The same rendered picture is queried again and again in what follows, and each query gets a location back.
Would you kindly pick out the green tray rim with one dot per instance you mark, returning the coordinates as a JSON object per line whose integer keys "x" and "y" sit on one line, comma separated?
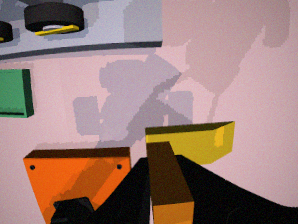
{"x": 26, "y": 93}

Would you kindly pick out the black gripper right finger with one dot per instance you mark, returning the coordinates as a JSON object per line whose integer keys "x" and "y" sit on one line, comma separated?
{"x": 217, "y": 201}

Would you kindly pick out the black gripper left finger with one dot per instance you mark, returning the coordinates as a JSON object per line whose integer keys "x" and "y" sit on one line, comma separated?
{"x": 130, "y": 201}

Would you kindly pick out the yellow wedge chock with orange handle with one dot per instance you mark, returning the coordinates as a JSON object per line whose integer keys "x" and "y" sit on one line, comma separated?
{"x": 172, "y": 200}

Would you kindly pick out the green tray floor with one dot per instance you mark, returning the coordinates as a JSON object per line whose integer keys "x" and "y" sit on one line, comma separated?
{"x": 10, "y": 92}

